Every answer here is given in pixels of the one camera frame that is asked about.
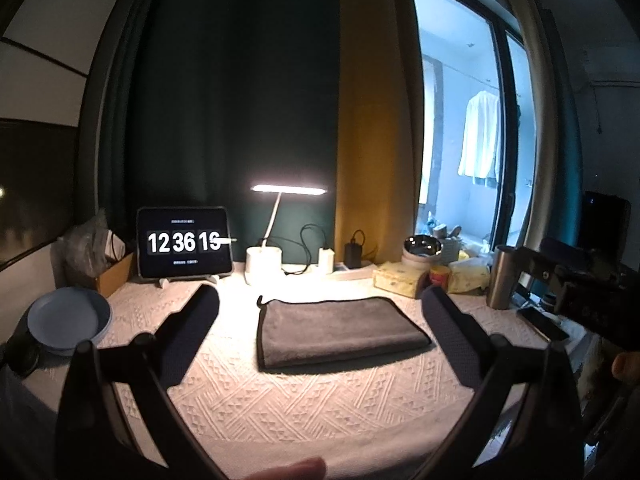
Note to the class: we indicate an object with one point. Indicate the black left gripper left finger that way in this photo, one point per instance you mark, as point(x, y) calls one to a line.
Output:
point(93, 438)

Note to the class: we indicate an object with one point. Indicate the tablet showing clock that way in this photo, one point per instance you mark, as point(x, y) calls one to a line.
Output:
point(183, 242)

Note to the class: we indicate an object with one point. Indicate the white charger block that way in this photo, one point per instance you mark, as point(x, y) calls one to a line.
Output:
point(325, 260)

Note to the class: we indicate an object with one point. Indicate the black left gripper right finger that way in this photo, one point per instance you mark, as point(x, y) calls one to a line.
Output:
point(544, 441)

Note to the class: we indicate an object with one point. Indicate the blue plate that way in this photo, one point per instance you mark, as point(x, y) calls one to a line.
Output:
point(61, 319)

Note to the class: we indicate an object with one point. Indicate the black power bank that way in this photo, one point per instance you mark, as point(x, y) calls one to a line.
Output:
point(352, 255)

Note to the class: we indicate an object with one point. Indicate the dark green curtain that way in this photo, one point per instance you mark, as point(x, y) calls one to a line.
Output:
point(230, 103)

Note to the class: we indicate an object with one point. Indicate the white perforated basket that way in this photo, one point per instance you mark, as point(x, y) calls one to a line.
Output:
point(451, 247)

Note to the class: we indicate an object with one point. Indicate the yellow tissue box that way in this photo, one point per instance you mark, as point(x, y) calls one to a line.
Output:
point(400, 279)

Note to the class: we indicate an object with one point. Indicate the yellow soft tissue pack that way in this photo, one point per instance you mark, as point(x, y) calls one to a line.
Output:
point(468, 275)

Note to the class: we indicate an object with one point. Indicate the orange yellow can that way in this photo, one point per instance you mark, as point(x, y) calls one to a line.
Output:
point(440, 276)

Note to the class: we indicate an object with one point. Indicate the steel bowl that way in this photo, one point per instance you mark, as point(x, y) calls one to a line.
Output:
point(422, 248)

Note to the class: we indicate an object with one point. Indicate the black smartphone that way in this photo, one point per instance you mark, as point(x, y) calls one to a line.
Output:
point(542, 325)

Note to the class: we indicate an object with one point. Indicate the brown cardboard box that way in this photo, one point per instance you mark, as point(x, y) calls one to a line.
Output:
point(116, 275)

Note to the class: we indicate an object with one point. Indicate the white hanging shirt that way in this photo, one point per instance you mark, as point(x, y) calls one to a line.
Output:
point(481, 144)

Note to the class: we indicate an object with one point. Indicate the steel tumbler cup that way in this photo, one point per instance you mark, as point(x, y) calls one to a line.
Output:
point(503, 278)

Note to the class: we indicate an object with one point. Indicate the purple and grey towel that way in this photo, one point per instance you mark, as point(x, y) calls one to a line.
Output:
point(331, 331)

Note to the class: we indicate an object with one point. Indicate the mustard yellow curtain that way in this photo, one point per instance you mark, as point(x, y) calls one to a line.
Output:
point(380, 125)

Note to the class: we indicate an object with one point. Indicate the white textured table cloth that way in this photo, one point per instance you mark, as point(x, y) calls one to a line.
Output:
point(373, 418)

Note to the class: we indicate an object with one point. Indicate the person's hand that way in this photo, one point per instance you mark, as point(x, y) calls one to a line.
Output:
point(313, 468)

